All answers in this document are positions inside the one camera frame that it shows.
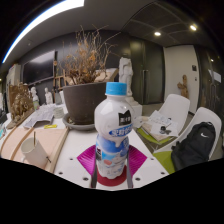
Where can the gold relief sculpture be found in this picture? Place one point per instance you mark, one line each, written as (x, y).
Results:
(20, 105)

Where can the clear blue-capped drink bottle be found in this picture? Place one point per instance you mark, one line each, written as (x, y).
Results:
(113, 133)

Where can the light wooden drawing board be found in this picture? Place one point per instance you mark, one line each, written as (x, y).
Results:
(50, 140)

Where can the green seat cushion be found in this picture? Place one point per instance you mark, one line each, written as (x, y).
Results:
(146, 136)
(165, 161)

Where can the black backpack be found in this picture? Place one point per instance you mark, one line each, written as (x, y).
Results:
(193, 146)

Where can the dried plant in grey pot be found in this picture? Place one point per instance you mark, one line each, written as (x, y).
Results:
(81, 103)

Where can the black wall screen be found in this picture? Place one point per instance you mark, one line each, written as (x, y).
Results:
(38, 68)

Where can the small yellow tool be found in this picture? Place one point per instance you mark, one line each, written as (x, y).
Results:
(50, 126)

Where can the white cabinet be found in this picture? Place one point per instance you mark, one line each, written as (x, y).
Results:
(13, 75)

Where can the white plastic chair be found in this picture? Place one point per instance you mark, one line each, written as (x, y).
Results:
(176, 105)
(205, 115)

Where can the brown cardboard box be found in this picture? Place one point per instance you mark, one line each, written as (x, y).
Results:
(106, 76)

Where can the round ceiling spotlight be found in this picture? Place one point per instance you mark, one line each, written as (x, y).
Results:
(157, 33)
(193, 27)

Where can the grey plant saucer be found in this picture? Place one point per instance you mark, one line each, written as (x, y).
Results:
(78, 127)

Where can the white plaster torso statue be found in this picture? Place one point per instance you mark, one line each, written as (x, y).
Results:
(126, 75)

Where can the wooden easel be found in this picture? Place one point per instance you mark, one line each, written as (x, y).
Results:
(56, 80)

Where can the stack of papers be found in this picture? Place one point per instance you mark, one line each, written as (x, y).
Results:
(160, 123)

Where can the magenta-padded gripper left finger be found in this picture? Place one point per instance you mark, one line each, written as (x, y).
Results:
(86, 160)

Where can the white statue pedestal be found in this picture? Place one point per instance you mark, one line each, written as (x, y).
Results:
(136, 108)

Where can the long ceiling light panel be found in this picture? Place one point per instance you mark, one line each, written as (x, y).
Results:
(46, 11)

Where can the brown wooden figure statue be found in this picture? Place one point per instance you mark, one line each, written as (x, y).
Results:
(183, 87)

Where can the small white bowl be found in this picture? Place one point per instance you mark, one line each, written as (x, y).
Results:
(59, 112)

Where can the white ceramic mug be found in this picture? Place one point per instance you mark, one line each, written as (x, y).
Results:
(35, 155)

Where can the small white plaster figurine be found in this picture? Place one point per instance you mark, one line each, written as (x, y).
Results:
(48, 96)

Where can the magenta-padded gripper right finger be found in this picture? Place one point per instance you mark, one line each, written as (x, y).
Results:
(137, 159)

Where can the grey spray bottle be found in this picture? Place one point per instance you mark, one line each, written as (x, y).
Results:
(58, 98)

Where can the thin gold stirrer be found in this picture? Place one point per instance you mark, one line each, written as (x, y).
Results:
(34, 138)

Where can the flat round red coaster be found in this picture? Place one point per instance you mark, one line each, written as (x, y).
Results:
(111, 181)

